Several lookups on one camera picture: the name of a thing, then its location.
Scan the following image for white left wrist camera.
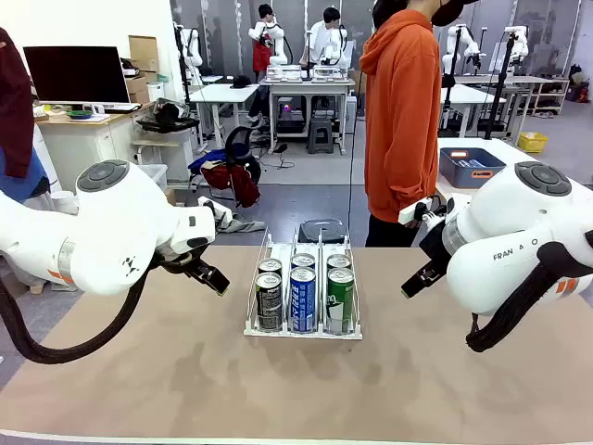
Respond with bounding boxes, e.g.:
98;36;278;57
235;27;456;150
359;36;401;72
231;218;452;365
196;195;233;231

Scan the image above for person with red apron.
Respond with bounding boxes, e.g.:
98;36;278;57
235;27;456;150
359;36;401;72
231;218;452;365
246;3;280;127

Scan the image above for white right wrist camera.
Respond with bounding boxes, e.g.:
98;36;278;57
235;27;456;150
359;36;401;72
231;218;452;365
397;197;458;229

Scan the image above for grey plastic step stool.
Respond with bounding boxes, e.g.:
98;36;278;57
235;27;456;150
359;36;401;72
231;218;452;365
308;118;335;155

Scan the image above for flat upright cardboard box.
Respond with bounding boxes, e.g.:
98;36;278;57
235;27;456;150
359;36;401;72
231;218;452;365
128;34;159;74

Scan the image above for white work table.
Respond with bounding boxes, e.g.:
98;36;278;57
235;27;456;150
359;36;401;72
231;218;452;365
188;83;260;155

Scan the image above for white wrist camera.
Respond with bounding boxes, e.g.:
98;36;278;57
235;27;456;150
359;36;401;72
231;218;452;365
196;195;233;231
397;197;458;229

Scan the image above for white wire can dispenser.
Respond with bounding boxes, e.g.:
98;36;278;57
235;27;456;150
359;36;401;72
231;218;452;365
244;226;364;340

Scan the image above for dark grey plastic container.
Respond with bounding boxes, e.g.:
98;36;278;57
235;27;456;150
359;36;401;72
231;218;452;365
297;217;348;245

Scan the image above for grey cloth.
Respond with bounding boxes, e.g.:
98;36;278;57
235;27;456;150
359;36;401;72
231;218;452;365
215;211;268;234

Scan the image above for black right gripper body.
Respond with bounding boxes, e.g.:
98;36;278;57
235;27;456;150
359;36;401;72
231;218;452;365
419;222;458;279

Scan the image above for black right arm cable sleeve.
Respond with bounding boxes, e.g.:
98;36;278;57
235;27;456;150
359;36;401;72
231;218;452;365
465;240;593;353

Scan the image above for wooden shelf workbench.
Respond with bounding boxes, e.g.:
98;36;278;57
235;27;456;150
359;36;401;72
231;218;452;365
456;73;571;118

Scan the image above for black computer monitor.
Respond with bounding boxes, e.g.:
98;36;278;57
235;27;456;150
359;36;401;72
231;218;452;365
22;44;132;106

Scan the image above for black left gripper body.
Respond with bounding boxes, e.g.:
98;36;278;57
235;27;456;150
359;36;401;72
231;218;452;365
155;244;210;275

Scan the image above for white side table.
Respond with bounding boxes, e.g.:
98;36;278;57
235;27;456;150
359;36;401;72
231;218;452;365
435;137;593;205

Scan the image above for person in white shirt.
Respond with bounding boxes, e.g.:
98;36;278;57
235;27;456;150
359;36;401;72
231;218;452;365
298;6;347;67

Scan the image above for red jacket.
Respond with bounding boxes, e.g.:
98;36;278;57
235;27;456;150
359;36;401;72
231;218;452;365
201;162;261;209

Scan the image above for black left arm cable sleeve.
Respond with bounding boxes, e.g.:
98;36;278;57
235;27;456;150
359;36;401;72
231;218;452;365
0;263;154;365

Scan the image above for brown cardboard box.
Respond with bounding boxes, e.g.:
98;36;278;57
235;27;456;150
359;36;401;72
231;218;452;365
124;73;152;104

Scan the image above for yellow plastic crate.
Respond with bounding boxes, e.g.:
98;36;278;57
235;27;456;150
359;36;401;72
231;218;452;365
517;132;549;154

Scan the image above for black arm cable sleeve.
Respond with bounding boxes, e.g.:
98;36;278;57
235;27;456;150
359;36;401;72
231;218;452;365
465;240;593;353
0;263;154;365

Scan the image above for white robot workbench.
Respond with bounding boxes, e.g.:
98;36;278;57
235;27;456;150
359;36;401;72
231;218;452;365
259;64;356;157

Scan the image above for black office chair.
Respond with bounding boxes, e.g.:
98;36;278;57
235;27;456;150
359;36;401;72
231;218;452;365
224;125;263;186

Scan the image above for white office desk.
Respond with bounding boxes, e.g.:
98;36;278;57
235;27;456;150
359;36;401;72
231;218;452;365
34;102;196;194

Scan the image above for black tripod stand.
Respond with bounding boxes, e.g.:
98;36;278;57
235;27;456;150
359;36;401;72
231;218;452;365
439;26;464;132
484;31;519;140

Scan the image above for person's right forearm orange sleeve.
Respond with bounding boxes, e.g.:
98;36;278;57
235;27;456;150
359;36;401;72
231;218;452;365
391;147;441;224

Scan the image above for green soda can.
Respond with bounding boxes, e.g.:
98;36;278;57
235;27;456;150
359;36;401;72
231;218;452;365
326;252;353;273
326;267;356;336

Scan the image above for person in maroon top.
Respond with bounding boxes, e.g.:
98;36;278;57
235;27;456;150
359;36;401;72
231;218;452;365
0;27;50;203

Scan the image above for person in orange hoodie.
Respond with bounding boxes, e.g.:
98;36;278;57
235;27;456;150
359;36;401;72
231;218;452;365
359;0;481;248

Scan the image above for blue bin orange handles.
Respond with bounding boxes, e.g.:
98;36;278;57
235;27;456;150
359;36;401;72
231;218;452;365
438;146;507;189

